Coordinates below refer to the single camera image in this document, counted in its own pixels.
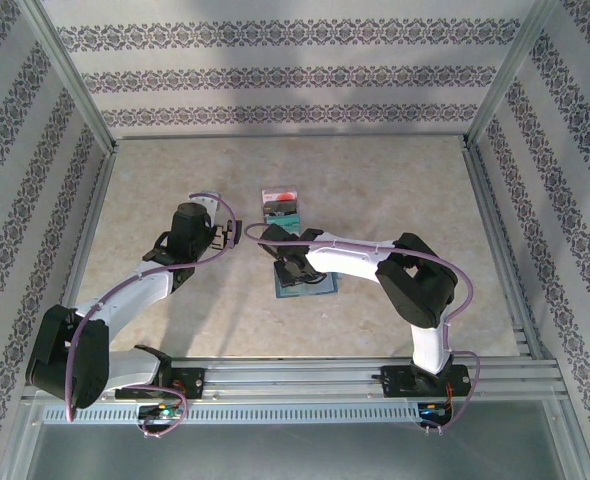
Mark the blue card holder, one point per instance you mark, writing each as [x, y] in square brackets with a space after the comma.
[325, 290]

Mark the clear acrylic card box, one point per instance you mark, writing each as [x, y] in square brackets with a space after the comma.
[281, 210]

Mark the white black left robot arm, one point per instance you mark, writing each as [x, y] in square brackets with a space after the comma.
[125, 295]

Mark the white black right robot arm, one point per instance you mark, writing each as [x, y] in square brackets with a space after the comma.
[415, 285]

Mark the teal card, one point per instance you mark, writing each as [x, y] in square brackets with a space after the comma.
[290, 220]

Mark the black card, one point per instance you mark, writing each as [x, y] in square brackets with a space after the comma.
[277, 207]

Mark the white card red circle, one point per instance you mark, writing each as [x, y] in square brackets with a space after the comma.
[285, 196]

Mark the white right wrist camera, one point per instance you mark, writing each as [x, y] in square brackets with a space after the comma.
[275, 234]

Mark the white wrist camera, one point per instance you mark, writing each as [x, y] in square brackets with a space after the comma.
[275, 234]
[207, 200]

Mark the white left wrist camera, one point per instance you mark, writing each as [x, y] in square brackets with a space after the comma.
[207, 200]

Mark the aluminium side rail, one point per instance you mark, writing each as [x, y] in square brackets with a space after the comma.
[490, 210]
[92, 215]

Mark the aluminium mounting rail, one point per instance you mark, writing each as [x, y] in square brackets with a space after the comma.
[295, 380]

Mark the aluminium back rail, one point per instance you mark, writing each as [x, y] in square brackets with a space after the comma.
[295, 136]

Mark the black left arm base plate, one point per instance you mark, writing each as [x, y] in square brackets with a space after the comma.
[195, 382]

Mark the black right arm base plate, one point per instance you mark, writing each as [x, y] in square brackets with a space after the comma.
[397, 382]

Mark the aluminium frame post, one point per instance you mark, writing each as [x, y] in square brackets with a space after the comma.
[509, 75]
[70, 75]

